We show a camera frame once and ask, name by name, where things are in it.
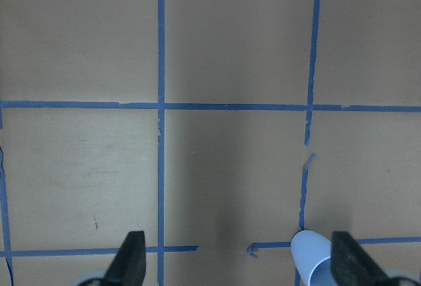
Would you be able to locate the light blue plastic cup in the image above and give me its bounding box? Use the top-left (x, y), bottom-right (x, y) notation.
top-left (291, 230), bottom-right (337, 286)

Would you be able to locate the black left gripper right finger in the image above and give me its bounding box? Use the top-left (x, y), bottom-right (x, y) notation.
top-left (330, 231), bottom-right (390, 286)

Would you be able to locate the brown paper table cover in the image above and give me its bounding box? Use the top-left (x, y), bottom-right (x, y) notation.
top-left (1, 0), bottom-right (420, 285)

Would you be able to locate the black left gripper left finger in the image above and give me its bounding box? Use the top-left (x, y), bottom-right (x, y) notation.
top-left (104, 231), bottom-right (146, 286)

